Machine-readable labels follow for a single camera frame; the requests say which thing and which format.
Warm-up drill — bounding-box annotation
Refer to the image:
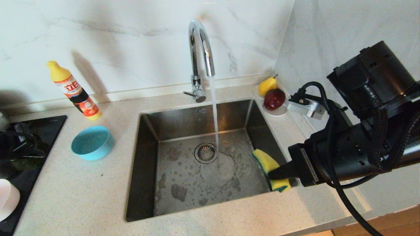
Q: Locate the yellow fish-shaped sponge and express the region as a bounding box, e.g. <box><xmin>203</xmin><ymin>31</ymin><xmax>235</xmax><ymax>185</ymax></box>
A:
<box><xmin>252</xmin><ymin>149</ymin><xmax>292</xmax><ymax>193</ymax></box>

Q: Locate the pink plastic bowl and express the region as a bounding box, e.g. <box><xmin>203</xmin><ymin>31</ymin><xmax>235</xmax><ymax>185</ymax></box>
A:
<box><xmin>0</xmin><ymin>179</ymin><xmax>21</xmax><ymax>222</ymax></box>

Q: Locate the blue plastic bowl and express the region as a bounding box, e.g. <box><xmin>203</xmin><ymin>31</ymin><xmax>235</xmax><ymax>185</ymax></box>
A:
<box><xmin>71</xmin><ymin>126</ymin><xmax>115</xmax><ymax>161</ymax></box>

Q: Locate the orange yellow dish soap bottle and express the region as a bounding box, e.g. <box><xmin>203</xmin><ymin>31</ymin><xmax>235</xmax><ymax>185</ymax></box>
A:
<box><xmin>46</xmin><ymin>60</ymin><xmax>101</xmax><ymax>120</ymax></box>

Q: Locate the stainless steel sink basin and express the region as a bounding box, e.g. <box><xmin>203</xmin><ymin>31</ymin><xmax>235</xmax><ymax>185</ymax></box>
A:
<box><xmin>125</xmin><ymin>99</ymin><xmax>297</xmax><ymax>223</ymax></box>

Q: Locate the black braided right arm sleeve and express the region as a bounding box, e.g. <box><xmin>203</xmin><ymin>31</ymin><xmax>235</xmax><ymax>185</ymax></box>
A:
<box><xmin>325</xmin><ymin>85</ymin><xmax>420</xmax><ymax>189</ymax></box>

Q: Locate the black induction cooktop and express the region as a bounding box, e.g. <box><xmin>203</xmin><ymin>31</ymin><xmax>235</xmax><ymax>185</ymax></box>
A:
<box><xmin>0</xmin><ymin>115</ymin><xmax>67</xmax><ymax>236</ymax></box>

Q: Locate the small white dish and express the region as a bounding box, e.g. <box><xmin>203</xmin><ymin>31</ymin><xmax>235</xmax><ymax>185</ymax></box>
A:
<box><xmin>253</xmin><ymin>85</ymin><xmax>288</xmax><ymax>117</ymax></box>

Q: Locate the dark red apple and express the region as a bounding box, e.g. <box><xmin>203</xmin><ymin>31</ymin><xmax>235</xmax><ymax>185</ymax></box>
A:
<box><xmin>264</xmin><ymin>88</ymin><xmax>286</xmax><ymax>110</ymax></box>

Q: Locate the round metal drain strainer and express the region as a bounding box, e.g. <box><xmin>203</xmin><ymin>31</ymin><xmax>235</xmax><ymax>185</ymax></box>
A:
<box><xmin>194</xmin><ymin>142</ymin><xmax>218</xmax><ymax>164</ymax></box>

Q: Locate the yellow pear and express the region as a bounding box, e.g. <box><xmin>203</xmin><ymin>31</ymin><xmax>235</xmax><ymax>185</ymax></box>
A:
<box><xmin>259</xmin><ymin>75</ymin><xmax>279</xmax><ymax>97</ymax></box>

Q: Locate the clear running water stream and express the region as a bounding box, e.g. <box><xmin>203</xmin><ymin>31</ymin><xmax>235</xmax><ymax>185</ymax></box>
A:
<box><xmin>210</xmin><ymin>76</ymin><xmax>221</xmax><ymax>158</ymax></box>

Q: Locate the chrome gooseneck faucet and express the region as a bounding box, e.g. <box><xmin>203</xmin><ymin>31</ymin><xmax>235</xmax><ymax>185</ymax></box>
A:
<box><xmin>182</xmin><ymin>18</ymin><xmax>216</xmax><ymax>103</ymax></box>

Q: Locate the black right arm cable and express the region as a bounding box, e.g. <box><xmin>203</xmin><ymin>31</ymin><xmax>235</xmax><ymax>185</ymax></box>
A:
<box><xmin>300</xmin><ymin>81</ymin><xmax>384</xmax><ymax>236</ymax></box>

